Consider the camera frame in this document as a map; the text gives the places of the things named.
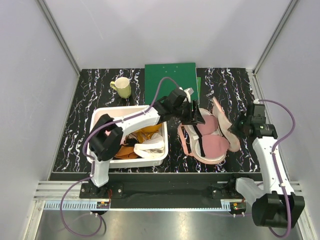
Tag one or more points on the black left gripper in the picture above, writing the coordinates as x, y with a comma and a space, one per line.
194, 117

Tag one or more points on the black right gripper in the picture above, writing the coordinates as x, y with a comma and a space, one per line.
234, 127

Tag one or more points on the pink bra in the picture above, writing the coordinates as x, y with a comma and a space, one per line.
211, 144

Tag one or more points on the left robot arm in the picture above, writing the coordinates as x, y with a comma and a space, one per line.
105, 138

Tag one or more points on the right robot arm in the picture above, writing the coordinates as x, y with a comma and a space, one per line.
274, 204

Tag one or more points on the white bra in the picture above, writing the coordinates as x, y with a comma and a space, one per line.
151, 148

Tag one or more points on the orange bra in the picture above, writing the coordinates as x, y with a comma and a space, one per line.
138, 137

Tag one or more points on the green folder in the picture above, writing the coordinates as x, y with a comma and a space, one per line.
183, 74

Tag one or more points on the pale green mug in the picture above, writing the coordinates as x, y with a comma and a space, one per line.
122, 86

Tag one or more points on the white plastic bin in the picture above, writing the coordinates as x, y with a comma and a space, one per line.
119, 111

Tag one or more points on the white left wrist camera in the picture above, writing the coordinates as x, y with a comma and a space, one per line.
188, 91

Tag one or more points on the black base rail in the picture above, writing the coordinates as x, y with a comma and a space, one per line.
164, 190

